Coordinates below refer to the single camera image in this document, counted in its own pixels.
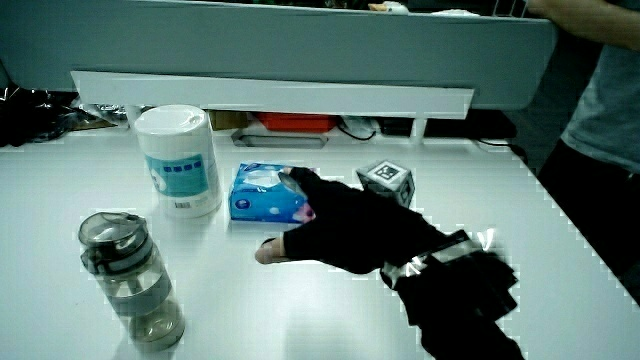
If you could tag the person's right hand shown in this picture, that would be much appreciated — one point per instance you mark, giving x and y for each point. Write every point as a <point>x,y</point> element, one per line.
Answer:
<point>350,225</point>

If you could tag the grey transparent bottle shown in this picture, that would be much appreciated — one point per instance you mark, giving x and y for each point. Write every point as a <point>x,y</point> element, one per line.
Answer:
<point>131,280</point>

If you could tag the another person's forearm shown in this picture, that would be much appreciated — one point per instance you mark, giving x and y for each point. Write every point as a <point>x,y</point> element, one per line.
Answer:
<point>582,22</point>

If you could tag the person's right forearm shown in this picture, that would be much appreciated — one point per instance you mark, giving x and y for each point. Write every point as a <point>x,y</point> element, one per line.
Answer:
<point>455,305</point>

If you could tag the blue tissue pack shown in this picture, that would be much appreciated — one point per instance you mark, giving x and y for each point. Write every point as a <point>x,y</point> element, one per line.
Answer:
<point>262,197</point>

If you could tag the white plastic bag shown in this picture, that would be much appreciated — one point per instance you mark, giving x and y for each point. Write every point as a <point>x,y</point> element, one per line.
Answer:
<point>361,124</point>

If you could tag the red box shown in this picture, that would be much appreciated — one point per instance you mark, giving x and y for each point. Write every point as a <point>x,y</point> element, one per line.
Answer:
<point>297,122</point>

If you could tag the white desk shelf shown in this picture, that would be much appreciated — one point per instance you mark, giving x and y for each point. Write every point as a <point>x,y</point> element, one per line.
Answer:
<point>270,94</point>

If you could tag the brown cardboard box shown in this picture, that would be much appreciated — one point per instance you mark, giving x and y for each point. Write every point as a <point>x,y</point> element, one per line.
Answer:
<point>227,120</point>

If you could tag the grey desk partition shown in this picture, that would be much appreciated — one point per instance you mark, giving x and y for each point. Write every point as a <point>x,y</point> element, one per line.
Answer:
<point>300,45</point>

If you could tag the white wipes canister teal label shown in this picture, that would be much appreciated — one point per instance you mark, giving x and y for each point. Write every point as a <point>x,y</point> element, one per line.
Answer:
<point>177,150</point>

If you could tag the beige and white object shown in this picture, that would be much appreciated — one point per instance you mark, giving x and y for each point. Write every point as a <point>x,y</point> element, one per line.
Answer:
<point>389,7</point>

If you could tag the flat white object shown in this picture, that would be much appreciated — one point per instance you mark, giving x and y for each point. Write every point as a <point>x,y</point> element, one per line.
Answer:
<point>455,13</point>

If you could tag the silver foil packet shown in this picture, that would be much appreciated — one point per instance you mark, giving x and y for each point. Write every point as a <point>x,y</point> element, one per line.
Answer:
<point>102,111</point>

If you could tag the crumpled black plastic bag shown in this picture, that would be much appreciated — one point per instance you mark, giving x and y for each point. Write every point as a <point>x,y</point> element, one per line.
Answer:
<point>30,115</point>

